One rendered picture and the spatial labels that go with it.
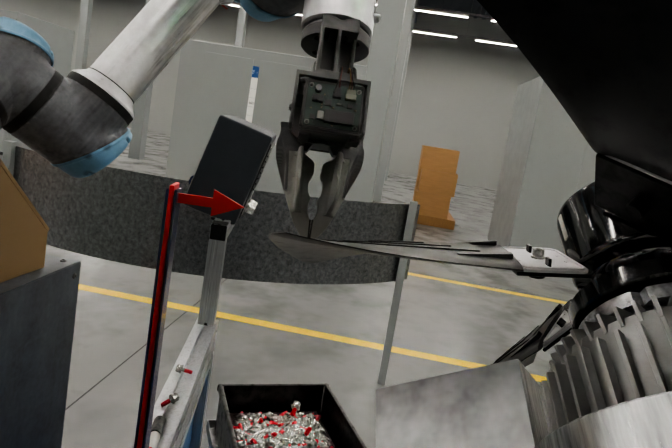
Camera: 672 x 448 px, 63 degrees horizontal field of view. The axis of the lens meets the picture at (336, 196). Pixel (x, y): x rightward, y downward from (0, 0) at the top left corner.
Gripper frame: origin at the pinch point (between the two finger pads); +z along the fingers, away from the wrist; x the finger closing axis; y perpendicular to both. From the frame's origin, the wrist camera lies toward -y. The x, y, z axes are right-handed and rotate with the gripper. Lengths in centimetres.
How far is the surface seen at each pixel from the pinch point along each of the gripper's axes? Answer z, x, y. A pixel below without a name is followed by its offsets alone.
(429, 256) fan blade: 1.9, 10.1, 8.9
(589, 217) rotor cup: -4.2, 26.2, 6.2
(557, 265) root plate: 0.9, 22.7, 7.1
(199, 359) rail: 19.1, -12.7, -38.9
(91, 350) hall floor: 48, -86, -236
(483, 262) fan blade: 1.7, 15.1, 8.6
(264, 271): 0, -7, -190
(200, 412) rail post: 31, -13, -58
